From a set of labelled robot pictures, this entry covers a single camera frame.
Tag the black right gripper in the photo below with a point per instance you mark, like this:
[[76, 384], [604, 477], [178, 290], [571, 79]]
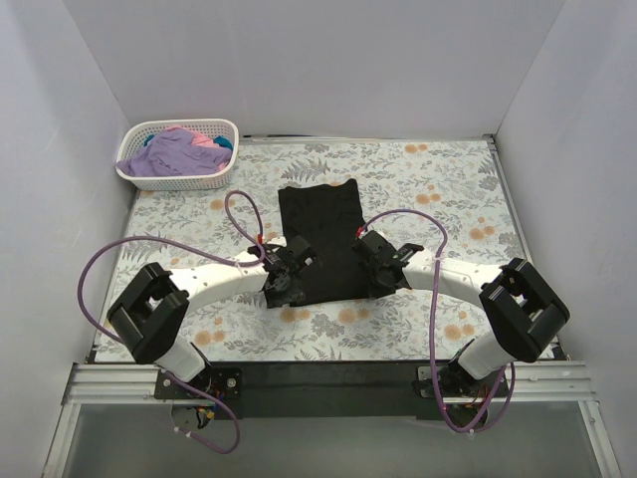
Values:
[[377, 280]]

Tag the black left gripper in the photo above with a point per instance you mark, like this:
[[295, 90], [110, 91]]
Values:
[[285, 287]]

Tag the black t shirt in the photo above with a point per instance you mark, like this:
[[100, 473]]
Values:
[[330, 219]]

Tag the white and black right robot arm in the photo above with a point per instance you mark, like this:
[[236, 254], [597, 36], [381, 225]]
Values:
[[524, 312]]

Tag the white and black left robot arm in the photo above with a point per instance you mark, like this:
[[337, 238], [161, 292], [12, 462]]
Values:
[[147, 316]]

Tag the floral patterned table mat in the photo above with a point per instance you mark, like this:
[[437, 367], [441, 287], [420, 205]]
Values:
[[437, 194]]

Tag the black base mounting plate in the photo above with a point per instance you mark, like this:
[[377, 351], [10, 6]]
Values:
[[301, 389]]

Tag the blue garment in basket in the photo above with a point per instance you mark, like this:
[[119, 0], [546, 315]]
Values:
[[222, 141]]

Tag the white plastic laundry basket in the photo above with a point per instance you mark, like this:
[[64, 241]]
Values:
[[137, 136]]

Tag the pink garment in basket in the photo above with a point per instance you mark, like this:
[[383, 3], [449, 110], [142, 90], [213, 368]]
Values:
[[198, 138]]

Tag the purple t shirt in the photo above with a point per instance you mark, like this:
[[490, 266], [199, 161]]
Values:
[[170, 153]]

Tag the aluminium frame rail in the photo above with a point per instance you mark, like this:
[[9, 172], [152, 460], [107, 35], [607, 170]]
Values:
[[551, 381]]

